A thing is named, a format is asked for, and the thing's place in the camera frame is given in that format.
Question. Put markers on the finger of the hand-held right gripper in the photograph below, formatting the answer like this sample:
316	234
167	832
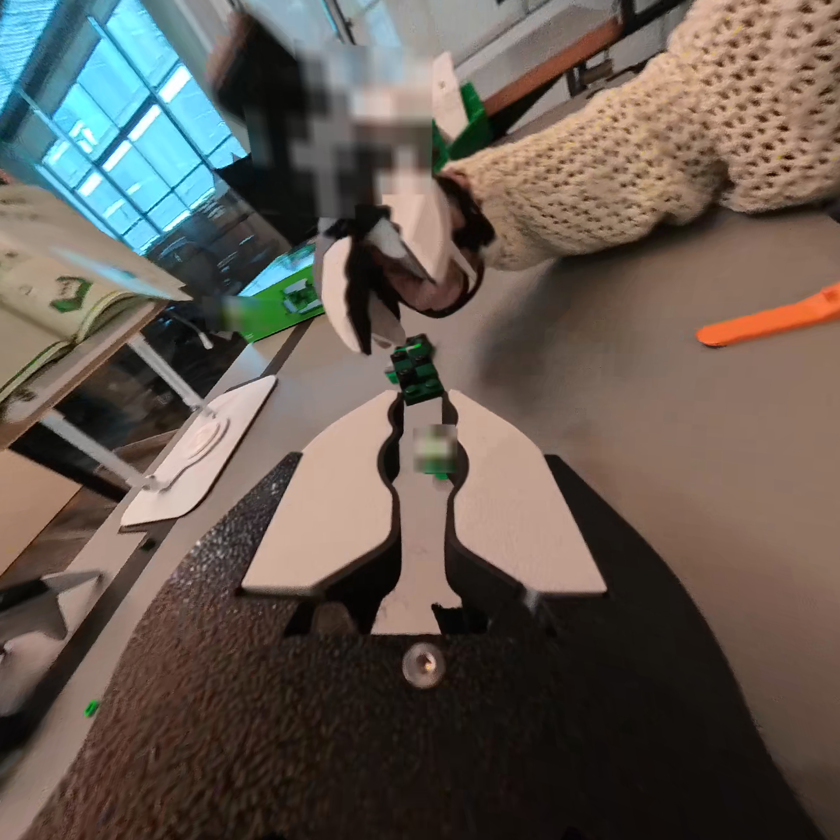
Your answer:
426	229
338	289

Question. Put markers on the person's right hand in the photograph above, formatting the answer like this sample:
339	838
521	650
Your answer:
420	289

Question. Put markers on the white paper sheets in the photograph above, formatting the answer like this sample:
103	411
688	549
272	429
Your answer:
449	98

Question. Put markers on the green cardboard lego box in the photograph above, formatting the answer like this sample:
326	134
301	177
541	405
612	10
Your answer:
295	275

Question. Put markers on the orange brick separator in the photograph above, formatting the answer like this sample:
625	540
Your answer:
761	325

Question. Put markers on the dark green lego assembly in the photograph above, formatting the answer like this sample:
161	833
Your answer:
413	380

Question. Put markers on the green plastic storage bin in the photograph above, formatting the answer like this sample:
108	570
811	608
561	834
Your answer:
476	124

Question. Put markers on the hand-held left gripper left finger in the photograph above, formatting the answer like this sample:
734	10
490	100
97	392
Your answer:
321	525

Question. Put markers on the green lego face block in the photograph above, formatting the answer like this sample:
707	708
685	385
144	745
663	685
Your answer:
436	467

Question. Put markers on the open lego instruction booklet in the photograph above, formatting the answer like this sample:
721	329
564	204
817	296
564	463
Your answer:
65	275

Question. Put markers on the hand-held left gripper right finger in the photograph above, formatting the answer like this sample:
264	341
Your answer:
525	525

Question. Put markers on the white book stand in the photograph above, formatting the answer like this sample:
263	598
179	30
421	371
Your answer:
210	426

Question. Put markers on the person's right forearm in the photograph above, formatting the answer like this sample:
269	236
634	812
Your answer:
656	144

